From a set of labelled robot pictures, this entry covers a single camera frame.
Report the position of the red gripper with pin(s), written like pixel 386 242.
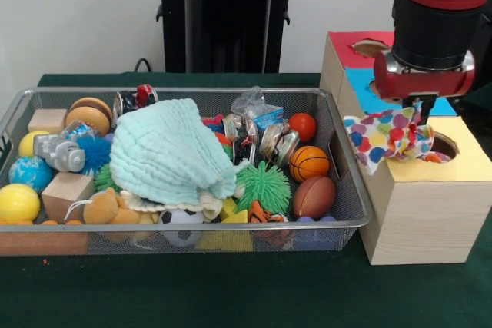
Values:
pixel 423 84

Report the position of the colourful dotted cloth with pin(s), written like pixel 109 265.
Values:
pixel 380 140

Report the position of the mint green muslin cloth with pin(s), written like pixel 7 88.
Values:
pixel 165 151

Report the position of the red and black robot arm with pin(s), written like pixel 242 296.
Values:
pixel 434 17

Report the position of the wooden box with three holes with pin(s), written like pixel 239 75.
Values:
pixel 423 220

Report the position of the dark green tablecloth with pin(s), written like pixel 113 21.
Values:
pixel 480 101
pixel 230 293

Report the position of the black upright panel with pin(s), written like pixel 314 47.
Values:
pixel 485 47

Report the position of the small orange basketball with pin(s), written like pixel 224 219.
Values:
pixel 309 164

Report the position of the small brown football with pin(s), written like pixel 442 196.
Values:
pixel 314 197

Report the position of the green spiky rubber ball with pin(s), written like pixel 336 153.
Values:
pixel 261 186

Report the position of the blue spiky rubber ball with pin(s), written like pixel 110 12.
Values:
pixel 96 149

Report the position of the toy hamburger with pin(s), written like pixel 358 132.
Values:
pixel 88 114

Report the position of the plain wooden cube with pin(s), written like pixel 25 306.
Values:
pixel 67 195

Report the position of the blue marbled ball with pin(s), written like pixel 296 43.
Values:
pixel 30 174

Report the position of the yellow plastic ball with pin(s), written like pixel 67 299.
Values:
pixel 17 203

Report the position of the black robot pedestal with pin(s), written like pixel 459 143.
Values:
pixel 227 17

